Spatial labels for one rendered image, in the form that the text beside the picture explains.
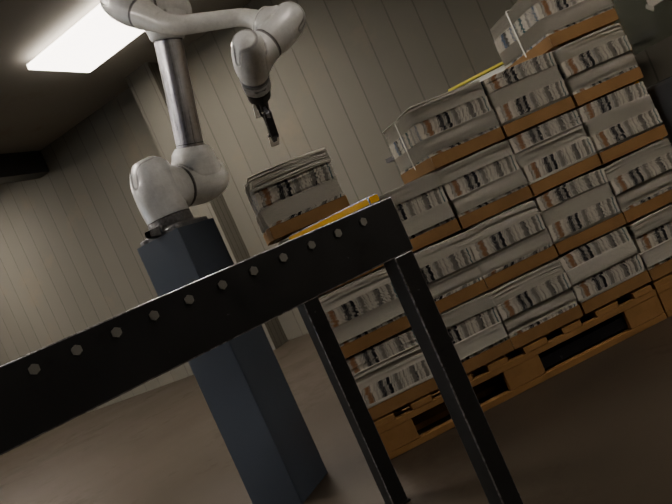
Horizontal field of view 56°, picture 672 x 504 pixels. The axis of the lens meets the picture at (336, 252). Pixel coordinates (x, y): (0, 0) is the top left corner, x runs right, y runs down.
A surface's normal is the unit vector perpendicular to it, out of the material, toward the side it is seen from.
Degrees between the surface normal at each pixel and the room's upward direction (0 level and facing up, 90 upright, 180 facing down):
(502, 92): 90
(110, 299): 90
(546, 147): 89
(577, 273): 90
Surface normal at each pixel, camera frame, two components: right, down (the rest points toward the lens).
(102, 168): -0.41, 0.22
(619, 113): 0.16, -0.04
